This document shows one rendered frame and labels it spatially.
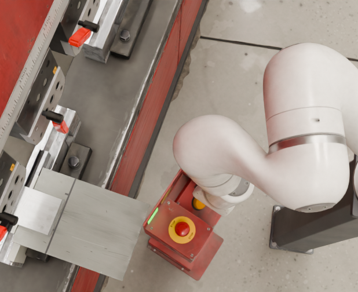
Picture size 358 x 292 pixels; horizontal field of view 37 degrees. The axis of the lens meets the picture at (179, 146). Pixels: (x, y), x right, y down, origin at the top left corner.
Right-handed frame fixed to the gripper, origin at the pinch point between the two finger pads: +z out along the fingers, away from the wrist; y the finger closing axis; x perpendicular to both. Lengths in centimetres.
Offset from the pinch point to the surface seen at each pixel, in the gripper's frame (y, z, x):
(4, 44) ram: -41, -62, -9
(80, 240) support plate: -20.3, -13.8, -26.6
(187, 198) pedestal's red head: -4.6, 11.2, -1.2
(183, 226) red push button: -1.6, 3.7, -9.2
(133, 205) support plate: -14.9, -14.2, -13.8
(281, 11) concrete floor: -13, 86, 107
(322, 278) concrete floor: 61, 80, 14
